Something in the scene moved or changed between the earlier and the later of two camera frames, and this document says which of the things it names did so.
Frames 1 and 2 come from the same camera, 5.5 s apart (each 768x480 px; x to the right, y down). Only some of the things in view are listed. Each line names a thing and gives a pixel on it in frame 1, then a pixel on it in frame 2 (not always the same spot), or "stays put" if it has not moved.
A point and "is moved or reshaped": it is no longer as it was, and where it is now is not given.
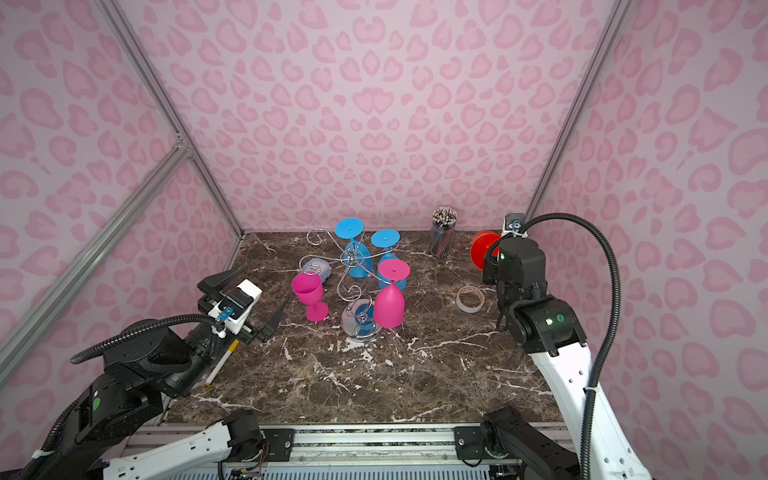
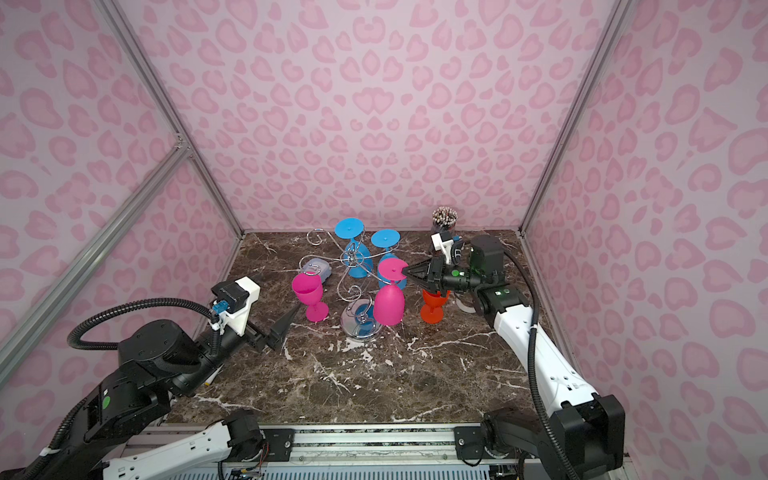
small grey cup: x=318 y=265 stays put
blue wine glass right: x=388 y=238 stays put
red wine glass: x=480 y=244 is moved or reshaped
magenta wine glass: x=308 y=289 stays put
